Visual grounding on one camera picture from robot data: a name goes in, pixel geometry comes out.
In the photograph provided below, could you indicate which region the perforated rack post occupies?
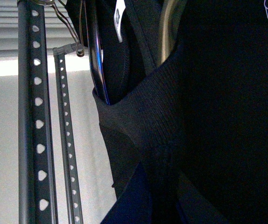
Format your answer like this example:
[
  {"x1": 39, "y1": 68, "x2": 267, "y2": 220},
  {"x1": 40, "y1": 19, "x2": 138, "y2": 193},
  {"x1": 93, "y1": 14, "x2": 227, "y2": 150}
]
[
  {"x1": 53, "y1": 43, "x2": 84, "y2": 224},
  {"x1": 17, "y1": 0, "x2": 58, "y2": 224}
]

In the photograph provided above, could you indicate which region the black t-shirt with logo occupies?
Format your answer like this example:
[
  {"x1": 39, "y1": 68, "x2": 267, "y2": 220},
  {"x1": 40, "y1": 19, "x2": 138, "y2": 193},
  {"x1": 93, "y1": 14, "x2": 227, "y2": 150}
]
[{"x1": 65, "y1": 0, "x2": 268, "y2": 224}]

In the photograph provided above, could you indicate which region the far perforated rack post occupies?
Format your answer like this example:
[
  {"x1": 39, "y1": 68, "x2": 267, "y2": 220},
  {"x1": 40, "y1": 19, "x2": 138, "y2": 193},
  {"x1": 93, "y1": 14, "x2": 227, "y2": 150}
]
[{"x1": 53, "y1": 43, "x2": 84, "y2": 224}]

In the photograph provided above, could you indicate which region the metal wire hanger hook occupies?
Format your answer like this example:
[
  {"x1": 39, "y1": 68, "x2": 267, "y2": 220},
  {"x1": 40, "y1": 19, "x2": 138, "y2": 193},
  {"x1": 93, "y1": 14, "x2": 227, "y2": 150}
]
[{"x1": 32, "y1": 0, "x2": 85, "y2": 57}]

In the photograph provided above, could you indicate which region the clothes hanger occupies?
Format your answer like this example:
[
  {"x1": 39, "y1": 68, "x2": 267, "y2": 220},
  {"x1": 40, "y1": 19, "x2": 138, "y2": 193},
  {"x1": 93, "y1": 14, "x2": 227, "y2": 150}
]
[{"x1": 80, "y1": 0, "x2": 110, "y2": 104}]

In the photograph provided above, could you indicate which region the white clothing label tag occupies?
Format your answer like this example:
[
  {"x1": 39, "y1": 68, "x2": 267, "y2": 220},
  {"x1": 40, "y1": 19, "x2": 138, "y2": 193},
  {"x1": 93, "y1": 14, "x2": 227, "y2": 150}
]
[{"x1": 113, "y1": 0, "x2": 126, "y2": 43}]

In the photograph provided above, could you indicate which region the near perforated rack post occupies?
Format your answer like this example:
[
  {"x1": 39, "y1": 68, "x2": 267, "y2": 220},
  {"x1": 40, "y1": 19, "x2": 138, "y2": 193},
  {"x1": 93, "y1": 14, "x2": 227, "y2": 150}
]
[{"x1": 17, "y1": 0, "x2": 58, "y2": 224}]

